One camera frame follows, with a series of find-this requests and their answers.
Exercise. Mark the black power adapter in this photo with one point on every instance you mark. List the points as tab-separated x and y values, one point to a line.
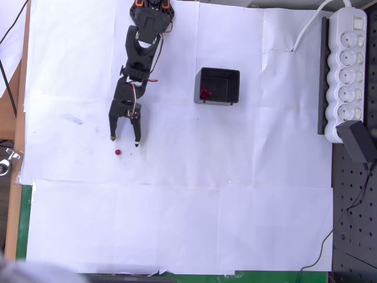
356	141

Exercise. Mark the black orange robot base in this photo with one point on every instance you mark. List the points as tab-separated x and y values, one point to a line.
134	13

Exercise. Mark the black pegboard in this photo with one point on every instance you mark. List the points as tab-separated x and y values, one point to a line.
353	236

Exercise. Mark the blurred grey object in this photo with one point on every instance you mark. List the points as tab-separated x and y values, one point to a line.
29	272

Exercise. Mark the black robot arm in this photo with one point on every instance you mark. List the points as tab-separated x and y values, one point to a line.
131	44

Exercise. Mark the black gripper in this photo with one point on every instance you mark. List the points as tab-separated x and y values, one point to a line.
118	110

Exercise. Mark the metal clamp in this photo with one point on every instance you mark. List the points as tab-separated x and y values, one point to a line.
9	160

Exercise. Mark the black open box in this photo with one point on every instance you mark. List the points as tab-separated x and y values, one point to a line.
232	88

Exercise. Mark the green cutting mat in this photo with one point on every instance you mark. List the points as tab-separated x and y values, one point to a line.
23	221

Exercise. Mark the white paper table cover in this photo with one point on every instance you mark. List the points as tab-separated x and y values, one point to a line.
176	177

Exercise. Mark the white power strip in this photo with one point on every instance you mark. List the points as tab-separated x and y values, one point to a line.
347	73

